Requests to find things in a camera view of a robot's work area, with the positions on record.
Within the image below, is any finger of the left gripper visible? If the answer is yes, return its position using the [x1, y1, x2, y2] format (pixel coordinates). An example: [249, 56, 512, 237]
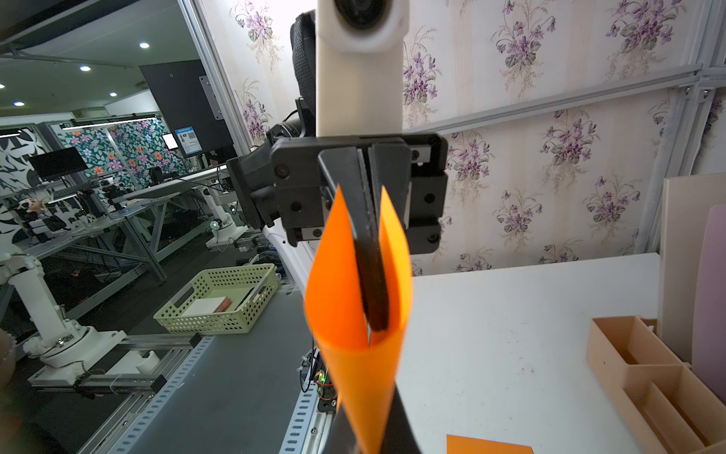
[368, 143, 411, 227]
[319, 147, 389, 333]

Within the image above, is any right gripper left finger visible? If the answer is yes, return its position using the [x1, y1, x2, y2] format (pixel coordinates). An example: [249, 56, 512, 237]
[321, 405, 361, 454]

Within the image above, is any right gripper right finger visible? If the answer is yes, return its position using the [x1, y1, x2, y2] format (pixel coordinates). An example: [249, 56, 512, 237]
[382, 389, 422, 454]

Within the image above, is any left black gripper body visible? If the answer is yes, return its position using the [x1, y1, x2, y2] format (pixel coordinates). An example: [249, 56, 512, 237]
[271, 134, 448, 255]

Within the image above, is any orange square paper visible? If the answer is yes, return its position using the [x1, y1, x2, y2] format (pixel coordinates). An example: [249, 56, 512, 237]
[304, 195, 413, 453]
[446, 434, 533, 454]

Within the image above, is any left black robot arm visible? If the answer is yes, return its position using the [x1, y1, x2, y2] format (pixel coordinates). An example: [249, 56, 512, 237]
[227, 1, 448, 335]

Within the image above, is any green perforated basket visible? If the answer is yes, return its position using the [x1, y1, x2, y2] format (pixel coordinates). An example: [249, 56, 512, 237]
[153, 264, 280, 336]

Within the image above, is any peach desk organizer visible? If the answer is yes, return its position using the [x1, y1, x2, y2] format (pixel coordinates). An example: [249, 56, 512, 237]
[586, 316, 725, 453]

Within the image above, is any beige board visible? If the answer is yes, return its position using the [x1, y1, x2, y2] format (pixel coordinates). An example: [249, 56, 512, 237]
[657, 173, 725, 362]

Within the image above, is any pink board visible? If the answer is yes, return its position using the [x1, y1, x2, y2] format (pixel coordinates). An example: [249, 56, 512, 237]
[692, 205, 725, 401]

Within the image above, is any white perforated cable tray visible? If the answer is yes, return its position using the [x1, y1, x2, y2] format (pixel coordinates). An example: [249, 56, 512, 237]
[279, 384, 323, 454]

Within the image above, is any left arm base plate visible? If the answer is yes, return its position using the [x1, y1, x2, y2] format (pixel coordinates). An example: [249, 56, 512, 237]
[297, 345, 338, 414]

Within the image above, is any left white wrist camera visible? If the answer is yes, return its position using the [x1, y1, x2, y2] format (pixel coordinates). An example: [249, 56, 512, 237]
[316, 1, 410, 137]

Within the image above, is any aluminium mounting rail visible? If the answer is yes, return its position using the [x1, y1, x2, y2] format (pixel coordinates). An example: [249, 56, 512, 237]
[27, 331, 217, 454]

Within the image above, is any white robot on pedestal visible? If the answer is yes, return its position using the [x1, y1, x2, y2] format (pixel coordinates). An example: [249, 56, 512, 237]
[1, 252, 127, 369]

